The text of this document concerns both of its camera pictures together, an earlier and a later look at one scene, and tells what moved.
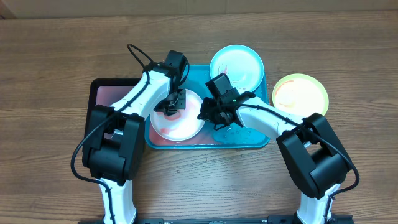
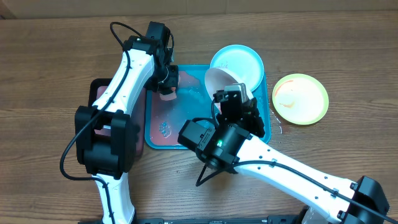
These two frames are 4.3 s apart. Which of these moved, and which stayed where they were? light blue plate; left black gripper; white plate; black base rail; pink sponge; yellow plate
Moved: left black gripper; pink sponge; white plate
Stayed: black base rail; light blue plate; yellow plate
